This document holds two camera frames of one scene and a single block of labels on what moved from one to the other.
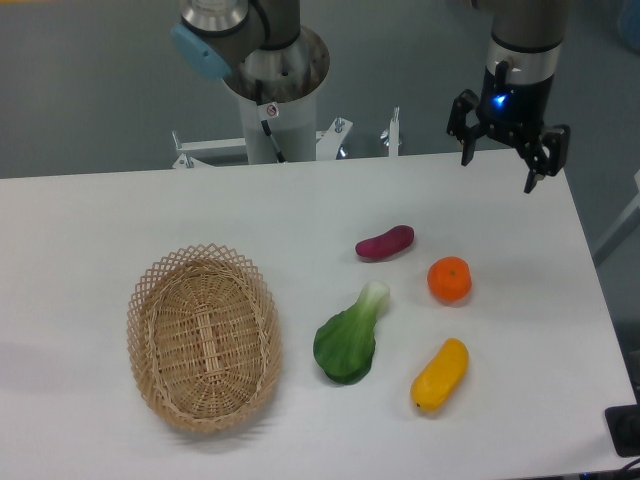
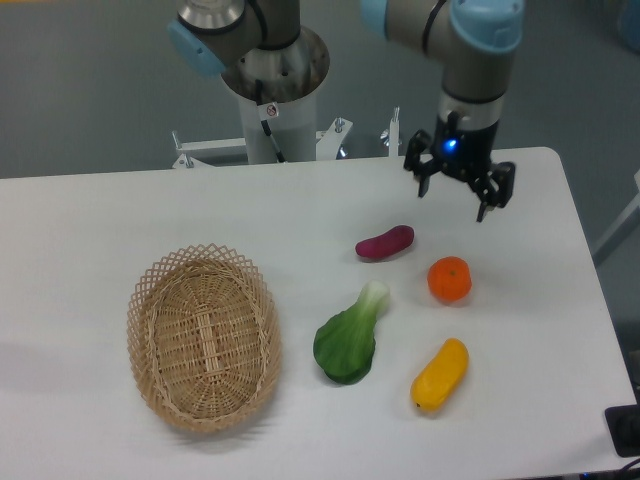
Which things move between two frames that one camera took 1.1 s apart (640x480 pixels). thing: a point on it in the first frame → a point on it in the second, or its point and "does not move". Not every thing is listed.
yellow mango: x=438 y=380 does not move
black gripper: x=517 y=111 → x=464 y=154
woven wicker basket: x=204 y=332 does not move
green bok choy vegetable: x=344 y=342 does not move
